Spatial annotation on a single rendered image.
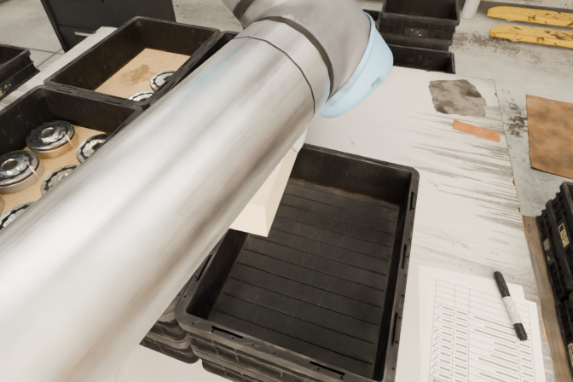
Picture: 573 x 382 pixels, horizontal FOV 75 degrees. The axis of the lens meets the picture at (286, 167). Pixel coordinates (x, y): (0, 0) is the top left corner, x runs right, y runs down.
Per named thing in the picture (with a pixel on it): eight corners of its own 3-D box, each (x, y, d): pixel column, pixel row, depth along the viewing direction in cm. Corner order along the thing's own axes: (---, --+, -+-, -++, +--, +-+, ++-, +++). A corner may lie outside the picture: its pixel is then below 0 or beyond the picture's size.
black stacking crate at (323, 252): (374, 419, 53) (390, 399, 44) (188, 349, 59) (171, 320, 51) (405, 208, 79) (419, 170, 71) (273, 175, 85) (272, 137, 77)
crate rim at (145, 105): (148, 115, 85) (146, 107, 84) (43, 91, 92) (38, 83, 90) (223, 37, 112) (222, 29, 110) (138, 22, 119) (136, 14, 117)
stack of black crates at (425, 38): (435, 70, 241) (458, -1, 209) (435, 96, 221) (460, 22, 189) (373, 61, 249) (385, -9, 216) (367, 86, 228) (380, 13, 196)
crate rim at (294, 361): (389, 405, 46) (392, 400, 44) (173, 326, 52) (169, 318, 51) (417, 176, 72) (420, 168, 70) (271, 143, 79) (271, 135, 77)
